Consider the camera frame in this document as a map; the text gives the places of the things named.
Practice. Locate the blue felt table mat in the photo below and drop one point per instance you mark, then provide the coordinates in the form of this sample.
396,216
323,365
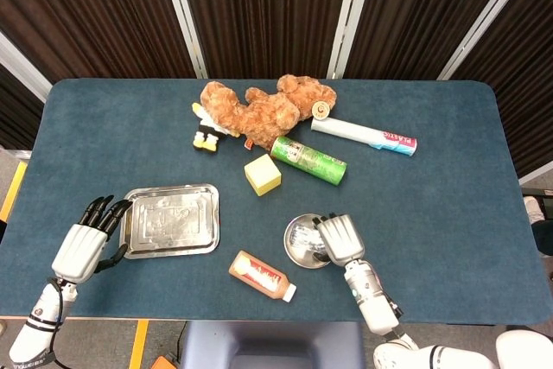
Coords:
108,127

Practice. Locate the yellow foam cube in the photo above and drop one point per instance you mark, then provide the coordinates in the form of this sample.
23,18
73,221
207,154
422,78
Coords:
261,174

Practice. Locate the orange object on floor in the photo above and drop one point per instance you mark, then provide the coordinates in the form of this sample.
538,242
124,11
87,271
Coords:
163,363

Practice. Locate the small black yellow plush doll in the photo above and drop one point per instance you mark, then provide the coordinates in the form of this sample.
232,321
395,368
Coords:
207,129

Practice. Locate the white plastic wrap roll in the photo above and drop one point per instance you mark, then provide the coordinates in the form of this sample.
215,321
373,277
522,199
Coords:
358,131

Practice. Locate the brown teddy bear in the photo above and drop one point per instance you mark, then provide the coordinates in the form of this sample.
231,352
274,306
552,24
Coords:
263,114

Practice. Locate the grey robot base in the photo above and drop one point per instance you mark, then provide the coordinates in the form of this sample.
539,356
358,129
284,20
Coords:
272,343

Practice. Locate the clear plastic water bottle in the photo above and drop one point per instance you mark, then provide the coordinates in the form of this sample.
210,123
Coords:
302,233

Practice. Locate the green chips can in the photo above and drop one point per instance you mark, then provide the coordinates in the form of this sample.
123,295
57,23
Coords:
311,160

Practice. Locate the rectangular steel tray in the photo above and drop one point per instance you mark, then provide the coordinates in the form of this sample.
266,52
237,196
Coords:
173,222

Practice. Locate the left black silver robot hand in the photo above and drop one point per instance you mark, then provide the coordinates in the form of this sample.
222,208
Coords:
80,252

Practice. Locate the round steel plate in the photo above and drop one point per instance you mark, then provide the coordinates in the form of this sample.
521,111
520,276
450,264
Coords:
302,254

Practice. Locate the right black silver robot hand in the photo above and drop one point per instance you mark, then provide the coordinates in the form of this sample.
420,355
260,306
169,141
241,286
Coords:
341,239

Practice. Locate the white shoe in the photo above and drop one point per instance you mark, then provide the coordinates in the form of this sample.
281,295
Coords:
532,207

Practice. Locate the brown partition screen white frames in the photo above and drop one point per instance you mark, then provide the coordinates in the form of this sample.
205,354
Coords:
268,10

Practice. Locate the brown sauce bottle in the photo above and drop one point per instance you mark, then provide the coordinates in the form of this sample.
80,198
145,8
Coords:
255,274

